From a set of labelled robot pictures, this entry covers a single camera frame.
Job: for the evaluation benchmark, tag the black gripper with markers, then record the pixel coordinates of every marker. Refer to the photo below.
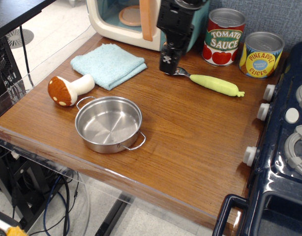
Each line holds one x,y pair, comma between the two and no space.
174,19

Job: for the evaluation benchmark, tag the light blue towel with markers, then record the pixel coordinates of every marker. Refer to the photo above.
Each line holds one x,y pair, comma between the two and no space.
109,65

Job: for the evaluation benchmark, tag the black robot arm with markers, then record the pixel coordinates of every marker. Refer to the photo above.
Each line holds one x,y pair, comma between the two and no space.
175,21

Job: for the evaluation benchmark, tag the toy microwave teal and cream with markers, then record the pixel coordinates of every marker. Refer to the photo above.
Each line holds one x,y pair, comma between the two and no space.
134,22

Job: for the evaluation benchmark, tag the tomato sauce can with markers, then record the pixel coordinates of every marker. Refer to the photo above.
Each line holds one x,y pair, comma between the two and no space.
223,36

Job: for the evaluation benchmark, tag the stainless steel pot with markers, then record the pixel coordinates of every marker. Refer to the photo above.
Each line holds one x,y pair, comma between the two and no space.
109,124

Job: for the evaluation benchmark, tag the pineapple slices can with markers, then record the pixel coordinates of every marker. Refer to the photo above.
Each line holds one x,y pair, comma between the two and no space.
261,54

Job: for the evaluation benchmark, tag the brown plush mushroom toy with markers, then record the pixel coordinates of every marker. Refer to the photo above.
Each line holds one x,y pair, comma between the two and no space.
65,93

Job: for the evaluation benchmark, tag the black desk at left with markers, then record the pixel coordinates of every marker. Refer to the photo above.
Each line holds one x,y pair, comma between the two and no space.
14,13

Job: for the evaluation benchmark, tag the black table leg base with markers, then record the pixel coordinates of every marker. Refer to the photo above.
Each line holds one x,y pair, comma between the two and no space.
114,215

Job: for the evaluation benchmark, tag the dark blue toy stove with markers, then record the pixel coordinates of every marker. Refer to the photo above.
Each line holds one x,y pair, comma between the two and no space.
273,206

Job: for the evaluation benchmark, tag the spoon with yellow-green handle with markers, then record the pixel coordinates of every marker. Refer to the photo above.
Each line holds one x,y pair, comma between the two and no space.
213,83

